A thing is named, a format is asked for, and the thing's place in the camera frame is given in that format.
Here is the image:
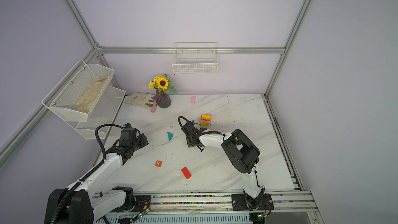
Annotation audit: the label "dark purple glass vase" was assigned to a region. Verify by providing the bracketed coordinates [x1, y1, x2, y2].
[154, 89, 172, 109]

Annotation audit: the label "white upper mesh shelf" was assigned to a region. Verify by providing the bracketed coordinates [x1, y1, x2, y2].
[41, 60, 114, 122]

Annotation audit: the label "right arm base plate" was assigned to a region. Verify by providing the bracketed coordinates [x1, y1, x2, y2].
[231, 193, 274, 211]

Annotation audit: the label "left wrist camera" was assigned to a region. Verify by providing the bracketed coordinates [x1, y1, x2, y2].
[123, 123, 133, 130]

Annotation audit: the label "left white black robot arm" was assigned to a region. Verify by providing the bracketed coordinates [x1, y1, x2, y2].
[44, 123, 150, 224]

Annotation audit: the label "sunflower bouquet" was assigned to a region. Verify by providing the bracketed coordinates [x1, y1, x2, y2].
[148, 74, 179, 95]

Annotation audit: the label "pink tube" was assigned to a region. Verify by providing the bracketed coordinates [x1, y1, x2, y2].
[151, 101, 157, 113]

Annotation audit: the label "white mesh shelf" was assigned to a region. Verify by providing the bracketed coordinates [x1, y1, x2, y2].
[41, 60, 114, 122]
[75, 86, 125, 140]

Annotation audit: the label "orange ridged wood block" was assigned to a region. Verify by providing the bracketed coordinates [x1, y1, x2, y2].
[201, 115, 211, 121]

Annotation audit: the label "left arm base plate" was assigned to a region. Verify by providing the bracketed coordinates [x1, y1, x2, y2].
[119, 195, 152, 213]

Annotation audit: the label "orange letter cube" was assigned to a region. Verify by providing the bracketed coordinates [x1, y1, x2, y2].
[155, 161, 162, 168]

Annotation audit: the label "white cloth on table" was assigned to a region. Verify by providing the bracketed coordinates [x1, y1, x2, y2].
[126, 93, 154, 109]

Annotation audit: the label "aluminium front rail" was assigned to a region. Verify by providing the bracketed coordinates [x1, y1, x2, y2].
[57, 190, 325, 224]

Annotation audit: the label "red wood block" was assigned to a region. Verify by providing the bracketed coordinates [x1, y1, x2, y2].
[181, 167, 192, 179]

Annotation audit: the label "white lower mesh shelf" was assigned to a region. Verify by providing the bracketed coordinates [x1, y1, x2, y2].
[75, 86, 125, 140]

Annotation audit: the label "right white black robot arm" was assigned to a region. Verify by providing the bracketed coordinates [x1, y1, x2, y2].
[180, 121, 267, 211]

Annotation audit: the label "teal triangular wood block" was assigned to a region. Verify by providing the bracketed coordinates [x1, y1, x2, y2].
[167, 132, 173, 141]

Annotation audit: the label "pink wood block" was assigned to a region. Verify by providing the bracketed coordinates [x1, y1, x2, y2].
[190, 96, 196, 104]

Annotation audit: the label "white wire wall basket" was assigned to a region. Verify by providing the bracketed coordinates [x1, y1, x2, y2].
[172, 42, 219, 75]

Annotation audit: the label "beige cloth in shelf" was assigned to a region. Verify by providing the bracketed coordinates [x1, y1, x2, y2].
[73, 76, 109, 114]

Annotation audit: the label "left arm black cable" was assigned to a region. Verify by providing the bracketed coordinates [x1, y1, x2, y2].
[49, 123, 128, 224]

